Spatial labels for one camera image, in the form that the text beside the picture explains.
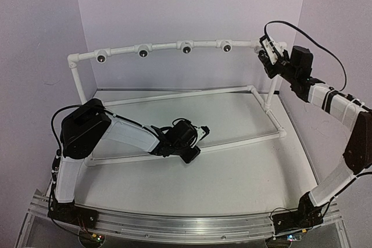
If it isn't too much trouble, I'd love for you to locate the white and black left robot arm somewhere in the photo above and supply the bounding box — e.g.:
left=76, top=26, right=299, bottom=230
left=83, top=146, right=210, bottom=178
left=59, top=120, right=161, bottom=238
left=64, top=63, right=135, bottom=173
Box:
left=48, top=98, right=210, bottom=228

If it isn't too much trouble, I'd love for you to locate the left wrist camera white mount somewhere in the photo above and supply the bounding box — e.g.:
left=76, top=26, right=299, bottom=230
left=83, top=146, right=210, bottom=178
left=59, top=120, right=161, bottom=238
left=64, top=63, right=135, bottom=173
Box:
left=193, top=125, right=210, bottom=145

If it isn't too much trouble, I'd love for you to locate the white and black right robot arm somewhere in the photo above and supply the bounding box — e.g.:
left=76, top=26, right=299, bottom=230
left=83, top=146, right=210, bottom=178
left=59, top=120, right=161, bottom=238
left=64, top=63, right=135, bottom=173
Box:
left=258, top=45, right=371, bottom=235

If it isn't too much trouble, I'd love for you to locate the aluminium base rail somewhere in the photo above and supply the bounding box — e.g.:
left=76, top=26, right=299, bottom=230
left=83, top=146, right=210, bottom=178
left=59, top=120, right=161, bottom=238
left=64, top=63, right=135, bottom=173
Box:
left=15, top=195, right=350, bottom=247

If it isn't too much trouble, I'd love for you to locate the black right camera cable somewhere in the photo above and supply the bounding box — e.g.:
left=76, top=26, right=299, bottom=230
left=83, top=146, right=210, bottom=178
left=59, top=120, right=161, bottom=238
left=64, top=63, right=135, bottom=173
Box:
left=263, top=20, right=348, bottom=92

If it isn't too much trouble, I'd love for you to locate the white PVC pipe frame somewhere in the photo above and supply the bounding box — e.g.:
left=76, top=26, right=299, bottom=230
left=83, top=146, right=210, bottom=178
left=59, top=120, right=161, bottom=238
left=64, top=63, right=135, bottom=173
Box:
left=67, top=39, right=287, bottom=157

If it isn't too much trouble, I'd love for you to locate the black camera cable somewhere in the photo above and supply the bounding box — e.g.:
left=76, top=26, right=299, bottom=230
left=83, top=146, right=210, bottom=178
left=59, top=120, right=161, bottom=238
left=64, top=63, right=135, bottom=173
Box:
left=51, top=103, right=88, bottom=196
left=263, top=20, right=348, bottom=92

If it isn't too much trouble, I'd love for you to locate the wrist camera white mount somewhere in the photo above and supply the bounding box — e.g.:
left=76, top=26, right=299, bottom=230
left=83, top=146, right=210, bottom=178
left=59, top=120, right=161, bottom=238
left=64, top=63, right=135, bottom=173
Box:
left=259, top=35, right=287, bottom=65
left=193, top=125, right=210, bottom=145

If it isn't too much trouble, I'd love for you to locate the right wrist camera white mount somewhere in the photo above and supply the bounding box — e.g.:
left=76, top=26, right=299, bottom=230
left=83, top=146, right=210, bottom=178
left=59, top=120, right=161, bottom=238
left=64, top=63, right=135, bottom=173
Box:
left=259, top=35, right=287, bottom=65

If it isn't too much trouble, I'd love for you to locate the black left camera cable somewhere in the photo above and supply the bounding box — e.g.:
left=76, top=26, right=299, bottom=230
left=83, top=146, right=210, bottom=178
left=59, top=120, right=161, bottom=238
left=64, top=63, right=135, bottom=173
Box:
left=51, top=103, right=88, bottom=196

